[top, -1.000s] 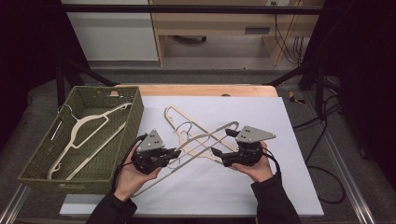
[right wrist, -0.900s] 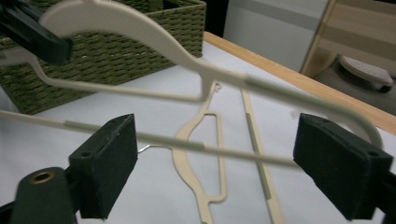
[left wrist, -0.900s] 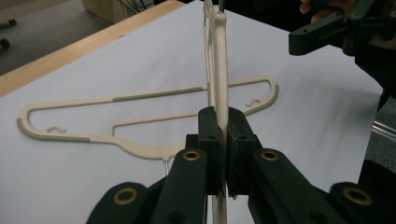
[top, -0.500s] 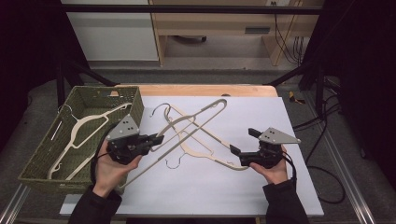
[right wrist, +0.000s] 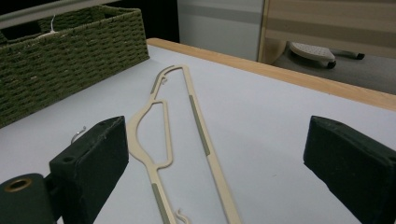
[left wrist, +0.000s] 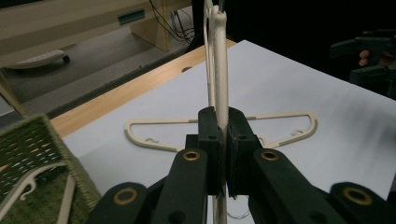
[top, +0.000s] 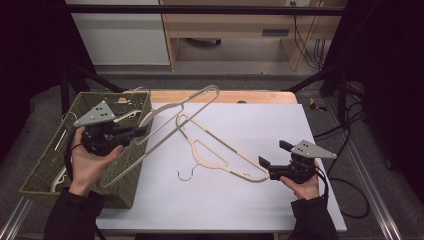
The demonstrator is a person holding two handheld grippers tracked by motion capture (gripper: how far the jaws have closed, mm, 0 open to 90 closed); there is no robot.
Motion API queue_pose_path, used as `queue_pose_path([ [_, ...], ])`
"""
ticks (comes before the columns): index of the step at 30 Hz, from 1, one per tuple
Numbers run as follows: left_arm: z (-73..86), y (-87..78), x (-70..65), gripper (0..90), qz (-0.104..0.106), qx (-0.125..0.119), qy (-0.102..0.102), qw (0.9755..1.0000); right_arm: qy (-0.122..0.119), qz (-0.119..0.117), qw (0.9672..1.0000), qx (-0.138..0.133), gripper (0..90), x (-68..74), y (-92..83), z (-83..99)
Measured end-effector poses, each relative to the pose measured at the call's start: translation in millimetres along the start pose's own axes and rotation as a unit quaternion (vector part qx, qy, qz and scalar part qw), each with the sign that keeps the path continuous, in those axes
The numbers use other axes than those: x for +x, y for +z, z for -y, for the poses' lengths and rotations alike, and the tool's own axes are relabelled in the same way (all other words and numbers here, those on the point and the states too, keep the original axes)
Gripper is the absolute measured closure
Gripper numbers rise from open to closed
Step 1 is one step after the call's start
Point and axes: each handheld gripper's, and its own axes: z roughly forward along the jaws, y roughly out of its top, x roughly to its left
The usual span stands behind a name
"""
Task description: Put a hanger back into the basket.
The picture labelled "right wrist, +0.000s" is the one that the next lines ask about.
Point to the light wooden desk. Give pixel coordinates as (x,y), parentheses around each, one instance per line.
(327,18)

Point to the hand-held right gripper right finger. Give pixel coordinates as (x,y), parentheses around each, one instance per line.
(358,174)

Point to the beige clothes hanger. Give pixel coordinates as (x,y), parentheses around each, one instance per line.
(200,130)

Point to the white table cover sheet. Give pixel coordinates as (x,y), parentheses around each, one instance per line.
(264,109)

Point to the green woven basket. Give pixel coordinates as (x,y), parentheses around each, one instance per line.
(77,62)

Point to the white cabinet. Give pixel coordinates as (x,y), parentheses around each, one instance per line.
(218,31)

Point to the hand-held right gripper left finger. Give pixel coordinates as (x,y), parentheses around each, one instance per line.
(93,168)

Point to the black curtain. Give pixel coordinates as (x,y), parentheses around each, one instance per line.
(162,18)

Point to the white tag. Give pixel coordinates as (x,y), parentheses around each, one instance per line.
(51,32)

